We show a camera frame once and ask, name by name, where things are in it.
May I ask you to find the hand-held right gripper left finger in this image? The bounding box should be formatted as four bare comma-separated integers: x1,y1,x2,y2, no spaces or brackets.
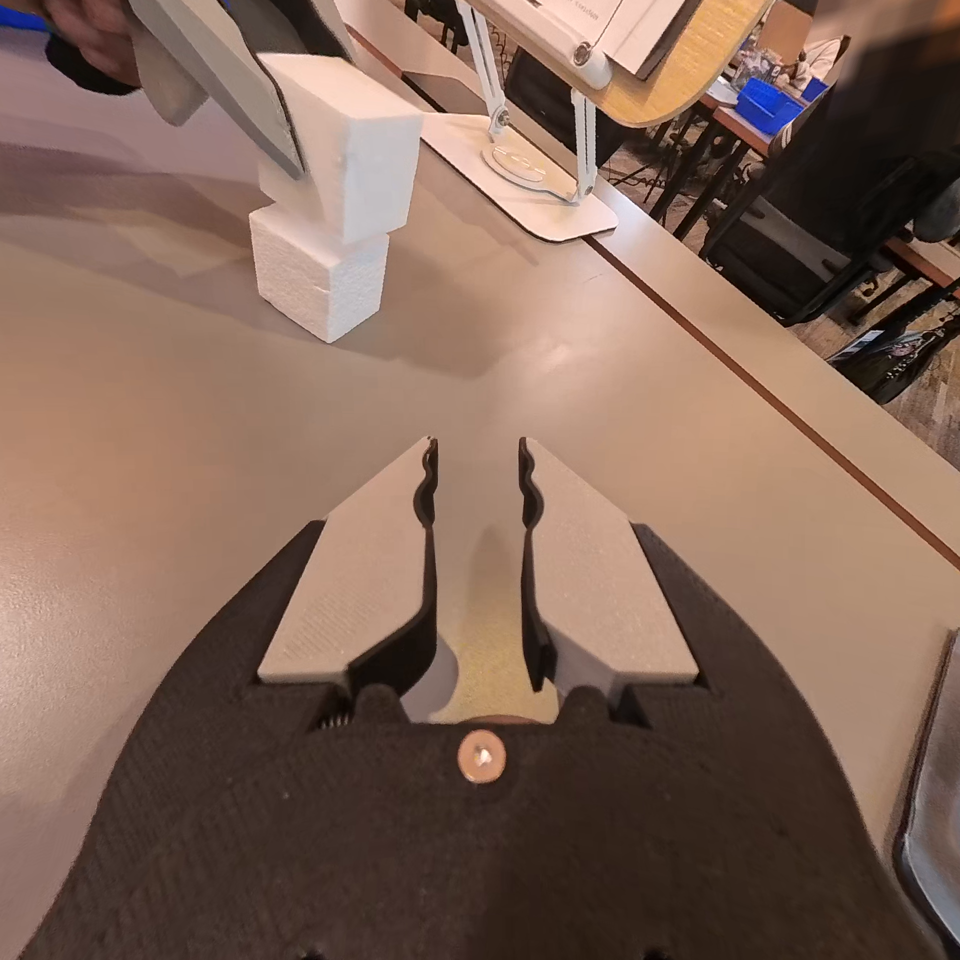
257,436,440,695

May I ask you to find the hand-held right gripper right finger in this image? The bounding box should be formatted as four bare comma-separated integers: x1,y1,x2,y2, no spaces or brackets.
519,436,700,714

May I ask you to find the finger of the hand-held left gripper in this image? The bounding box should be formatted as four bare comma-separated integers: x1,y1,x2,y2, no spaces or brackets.
126,0,310,181
237,0,361,64

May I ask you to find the white hard foam cube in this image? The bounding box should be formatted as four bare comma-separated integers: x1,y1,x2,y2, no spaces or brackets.
257,52,425,245
249,204,391,345

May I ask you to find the person's left hand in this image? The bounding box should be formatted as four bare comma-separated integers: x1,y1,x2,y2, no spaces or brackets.
39,0,144,87

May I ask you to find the white wooden document stand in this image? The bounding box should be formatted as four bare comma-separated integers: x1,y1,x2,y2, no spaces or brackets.
420,0,774,243

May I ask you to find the white printed paper sheet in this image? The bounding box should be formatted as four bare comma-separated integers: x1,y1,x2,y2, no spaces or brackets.
525,0,706,80

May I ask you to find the black floor bag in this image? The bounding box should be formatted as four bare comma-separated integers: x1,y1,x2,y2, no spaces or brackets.
827,315,960,406

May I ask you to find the black floor cable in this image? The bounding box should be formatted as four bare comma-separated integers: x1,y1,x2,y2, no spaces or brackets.
611,150,678,205

